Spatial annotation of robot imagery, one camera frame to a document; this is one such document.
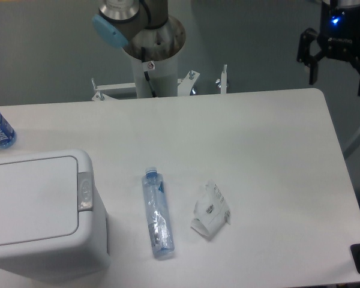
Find white push-button trash can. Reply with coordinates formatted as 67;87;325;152
0;149;111;282

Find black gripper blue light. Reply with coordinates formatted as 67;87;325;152
296;1;360;97

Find crumpled white paper wrapper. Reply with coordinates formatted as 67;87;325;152
190;179;231;241

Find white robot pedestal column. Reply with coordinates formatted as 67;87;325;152
129;56;178;98

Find crushed clear plastic bottle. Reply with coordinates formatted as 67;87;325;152
142;167;175;260

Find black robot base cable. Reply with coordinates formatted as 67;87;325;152
140;46;157;98

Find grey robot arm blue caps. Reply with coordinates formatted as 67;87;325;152
92;1;360;98

